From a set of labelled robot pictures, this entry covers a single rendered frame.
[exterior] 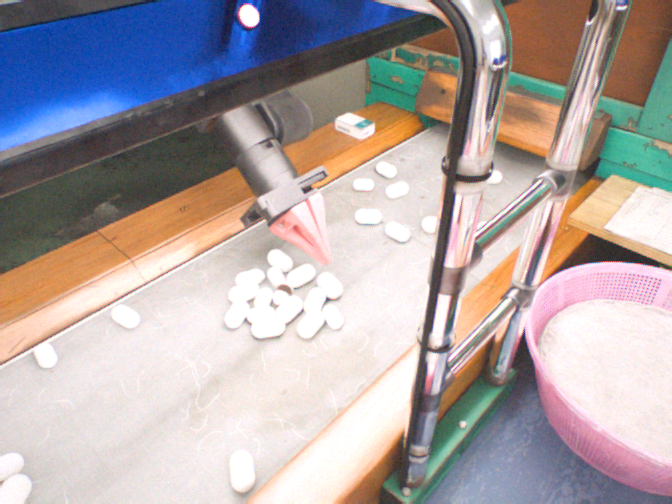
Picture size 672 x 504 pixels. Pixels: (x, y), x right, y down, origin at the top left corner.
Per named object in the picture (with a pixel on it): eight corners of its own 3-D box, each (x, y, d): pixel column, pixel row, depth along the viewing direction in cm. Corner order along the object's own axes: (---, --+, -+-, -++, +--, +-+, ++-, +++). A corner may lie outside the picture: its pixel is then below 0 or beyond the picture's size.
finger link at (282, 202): (356, 245, 59) (311, 176, 59) (311, 274, 55) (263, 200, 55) (328, 262, 65) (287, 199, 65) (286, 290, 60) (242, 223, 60)
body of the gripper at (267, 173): (333, 177, 61) (299, 124, 61) (267, 212, 55) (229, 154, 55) (309, 199, 66) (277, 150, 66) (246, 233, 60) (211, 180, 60)
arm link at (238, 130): (198, 128, 60) (222, 99, 56) (240, 118, 65) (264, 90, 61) (231, 178, 60) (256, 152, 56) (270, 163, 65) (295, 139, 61)
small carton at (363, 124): (335, 129, 90) (335, 118, 89) (348, 123, 92) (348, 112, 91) (361, 140, 87) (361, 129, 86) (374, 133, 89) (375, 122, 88)
